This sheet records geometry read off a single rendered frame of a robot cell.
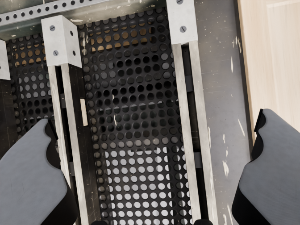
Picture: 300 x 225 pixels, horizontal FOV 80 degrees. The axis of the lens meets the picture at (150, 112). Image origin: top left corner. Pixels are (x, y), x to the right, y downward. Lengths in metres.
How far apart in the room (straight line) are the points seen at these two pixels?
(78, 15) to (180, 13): 0.28
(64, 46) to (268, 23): 0.51
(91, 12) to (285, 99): 0.54
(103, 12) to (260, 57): 0.42
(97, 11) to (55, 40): 0.13
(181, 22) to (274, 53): 0.24
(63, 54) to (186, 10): 0.33
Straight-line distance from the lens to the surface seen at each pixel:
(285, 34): 0.58
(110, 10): 0.56
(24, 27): 0.67
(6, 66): 0.74
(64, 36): 0.55
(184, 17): 0.48
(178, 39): 0.46
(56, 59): 0.55
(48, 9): 0.63
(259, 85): 0.53
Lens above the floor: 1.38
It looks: 31 degrees down
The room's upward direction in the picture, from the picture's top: 179 degrees clockwise
